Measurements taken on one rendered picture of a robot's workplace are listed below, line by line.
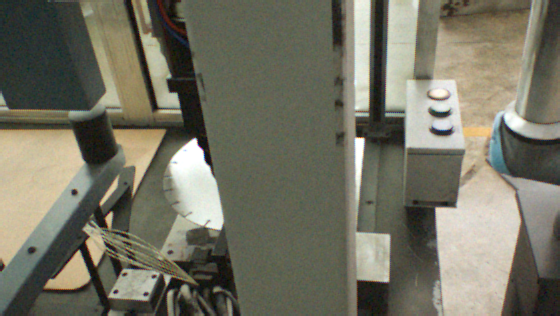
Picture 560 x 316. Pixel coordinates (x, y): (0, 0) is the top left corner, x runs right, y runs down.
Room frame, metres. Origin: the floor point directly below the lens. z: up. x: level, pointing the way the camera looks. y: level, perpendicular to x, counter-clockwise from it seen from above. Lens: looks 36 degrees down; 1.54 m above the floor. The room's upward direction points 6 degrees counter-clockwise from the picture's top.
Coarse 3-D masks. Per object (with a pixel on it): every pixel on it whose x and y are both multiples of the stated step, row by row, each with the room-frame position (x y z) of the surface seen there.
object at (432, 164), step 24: (408, 96) 1.09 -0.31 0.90; (456, 96) 1.07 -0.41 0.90; (408, 120) 0.99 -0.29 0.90; (432, 120) 0.98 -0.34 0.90; (456, 120) 0.97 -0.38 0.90; (408, 144) 0.91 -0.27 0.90; (432, 144) 0.90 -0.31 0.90; (456, 144) 0.89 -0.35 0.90; (408, 168) 0.90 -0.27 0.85; (432, 168) 0.89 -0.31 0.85; (456, 168) 0.88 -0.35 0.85; (408, 192) 0.90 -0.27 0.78; (432, 192) 0.89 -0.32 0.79; (456, 192) 0.88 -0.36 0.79
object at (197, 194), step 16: (192, 144) 0.92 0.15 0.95; (176, 160) 0.87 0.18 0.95; (192, 160) 0.86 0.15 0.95; (176, 176) 0.82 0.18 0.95; (192, 176) 0.81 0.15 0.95; (208, 176) 0.81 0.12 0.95; (176, 192) 0.77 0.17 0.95; (192, 192) 0.77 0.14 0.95; (208, 192) 0.76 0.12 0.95; (176, 208) 0.73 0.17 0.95; (192, 208) 0.72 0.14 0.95; (208, 208) 0.72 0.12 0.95; (208, 224) 0.68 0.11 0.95
